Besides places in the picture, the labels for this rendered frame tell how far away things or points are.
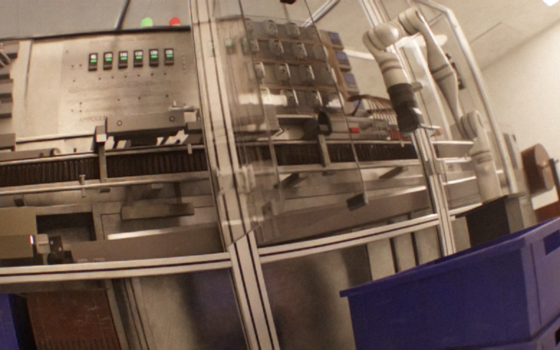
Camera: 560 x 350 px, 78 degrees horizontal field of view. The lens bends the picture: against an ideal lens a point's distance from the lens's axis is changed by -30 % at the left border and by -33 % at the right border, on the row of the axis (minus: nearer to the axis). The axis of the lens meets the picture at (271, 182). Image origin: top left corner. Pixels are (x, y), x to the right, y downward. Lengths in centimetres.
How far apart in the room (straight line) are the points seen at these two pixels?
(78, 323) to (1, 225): 36
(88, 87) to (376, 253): 140
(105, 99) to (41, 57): 44
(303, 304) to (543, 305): 108
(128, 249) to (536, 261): 102
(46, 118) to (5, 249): 80
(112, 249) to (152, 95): 91
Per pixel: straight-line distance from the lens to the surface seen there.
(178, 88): 203
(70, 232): 175
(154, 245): 126
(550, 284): 94
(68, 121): 188
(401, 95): 119
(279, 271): 167
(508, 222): 144
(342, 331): 180
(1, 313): 124
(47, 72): 200
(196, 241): 130
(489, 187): 152
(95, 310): 123
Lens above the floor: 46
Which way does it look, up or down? 13 degrees up
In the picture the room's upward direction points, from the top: 12 degrees counter-clockwise
